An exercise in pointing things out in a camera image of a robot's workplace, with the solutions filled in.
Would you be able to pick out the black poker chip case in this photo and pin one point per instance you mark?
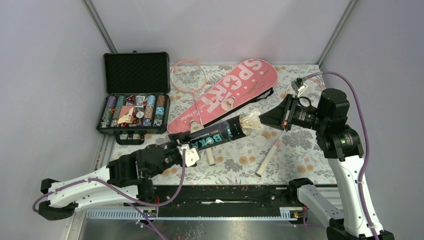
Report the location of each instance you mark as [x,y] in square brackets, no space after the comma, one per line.
[141,80]

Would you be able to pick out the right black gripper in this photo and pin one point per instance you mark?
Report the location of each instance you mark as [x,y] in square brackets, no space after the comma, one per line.
[281,116]

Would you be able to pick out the black shuttlecock tube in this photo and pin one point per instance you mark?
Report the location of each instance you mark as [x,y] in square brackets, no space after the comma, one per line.
[226,131]

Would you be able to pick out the left pink badminton racket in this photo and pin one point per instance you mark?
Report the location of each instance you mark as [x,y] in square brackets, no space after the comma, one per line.
[188,76]

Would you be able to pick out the shuttlecock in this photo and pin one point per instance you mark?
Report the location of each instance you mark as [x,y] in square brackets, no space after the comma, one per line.
[227,104]
[251,120]
[195,126]

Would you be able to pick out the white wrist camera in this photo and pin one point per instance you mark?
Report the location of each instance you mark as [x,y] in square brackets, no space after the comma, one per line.
[190,156]
[299,86]

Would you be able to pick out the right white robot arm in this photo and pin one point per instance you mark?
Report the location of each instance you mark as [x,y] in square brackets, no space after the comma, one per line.
[342,147]

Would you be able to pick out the right pink badminton racket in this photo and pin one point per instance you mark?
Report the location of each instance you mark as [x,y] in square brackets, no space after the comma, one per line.
[275,145]

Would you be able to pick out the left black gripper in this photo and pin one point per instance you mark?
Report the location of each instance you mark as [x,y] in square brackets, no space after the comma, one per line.
[179,138]

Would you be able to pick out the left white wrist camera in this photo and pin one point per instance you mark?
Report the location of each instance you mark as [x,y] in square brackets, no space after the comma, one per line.
[190,156]

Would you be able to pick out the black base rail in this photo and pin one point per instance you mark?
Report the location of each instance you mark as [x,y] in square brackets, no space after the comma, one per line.
[227,201]

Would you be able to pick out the pink badminton racket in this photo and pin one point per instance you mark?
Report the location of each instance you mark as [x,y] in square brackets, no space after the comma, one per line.
[275,145]
[188,76]

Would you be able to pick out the pink racket cover bag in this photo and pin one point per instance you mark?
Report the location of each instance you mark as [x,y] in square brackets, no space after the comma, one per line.
[246,82]

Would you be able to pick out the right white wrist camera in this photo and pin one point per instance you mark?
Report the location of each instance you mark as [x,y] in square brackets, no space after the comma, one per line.
[299,86]

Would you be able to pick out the playing card box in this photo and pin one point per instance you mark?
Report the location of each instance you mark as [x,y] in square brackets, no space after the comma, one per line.
[126,115]

